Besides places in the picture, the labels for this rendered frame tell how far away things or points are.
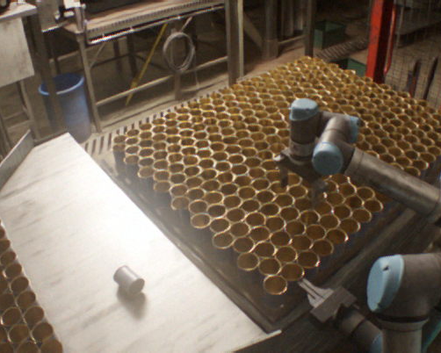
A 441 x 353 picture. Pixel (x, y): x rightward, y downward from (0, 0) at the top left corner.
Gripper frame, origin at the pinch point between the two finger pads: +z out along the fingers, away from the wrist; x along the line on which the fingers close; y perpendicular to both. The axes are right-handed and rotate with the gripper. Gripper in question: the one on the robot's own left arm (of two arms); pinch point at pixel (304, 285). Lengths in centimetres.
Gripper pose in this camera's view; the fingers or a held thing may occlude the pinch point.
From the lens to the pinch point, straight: 124.1
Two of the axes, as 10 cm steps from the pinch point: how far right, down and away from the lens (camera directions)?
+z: -6.0, -4.5, 6.6
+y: 0.8, 7.9, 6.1
